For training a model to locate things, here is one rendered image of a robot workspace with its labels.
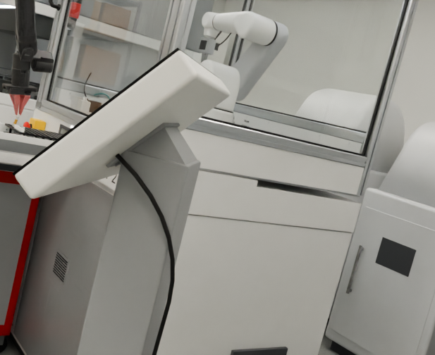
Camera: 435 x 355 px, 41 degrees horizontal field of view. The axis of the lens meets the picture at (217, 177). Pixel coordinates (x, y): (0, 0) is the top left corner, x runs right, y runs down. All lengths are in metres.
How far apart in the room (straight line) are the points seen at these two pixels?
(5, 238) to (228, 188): 0.89
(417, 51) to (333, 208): 3.15
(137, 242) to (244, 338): 1.11
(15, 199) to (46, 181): 1.36
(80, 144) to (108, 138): 0.04
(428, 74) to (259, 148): 3.30
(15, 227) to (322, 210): 1.13
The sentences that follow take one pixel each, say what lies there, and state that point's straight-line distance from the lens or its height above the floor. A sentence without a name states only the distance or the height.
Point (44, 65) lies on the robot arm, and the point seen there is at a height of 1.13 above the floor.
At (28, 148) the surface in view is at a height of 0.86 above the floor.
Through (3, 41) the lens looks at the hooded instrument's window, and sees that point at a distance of 2.88.
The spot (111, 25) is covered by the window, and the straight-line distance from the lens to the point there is 2.07.
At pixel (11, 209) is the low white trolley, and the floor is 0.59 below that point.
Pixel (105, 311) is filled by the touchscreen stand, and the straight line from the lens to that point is 1.10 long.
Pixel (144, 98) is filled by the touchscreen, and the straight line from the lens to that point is 0.84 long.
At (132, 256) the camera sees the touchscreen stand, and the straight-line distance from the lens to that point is 1.06.
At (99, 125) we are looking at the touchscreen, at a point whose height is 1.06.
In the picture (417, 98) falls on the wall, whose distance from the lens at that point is 5.03.
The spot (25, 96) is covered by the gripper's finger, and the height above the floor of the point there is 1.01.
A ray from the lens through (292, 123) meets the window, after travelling 1.96.
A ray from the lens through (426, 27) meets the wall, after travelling 5.18.
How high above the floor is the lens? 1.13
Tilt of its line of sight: 7 degrees down
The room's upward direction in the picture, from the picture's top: 14 degrees clockwise
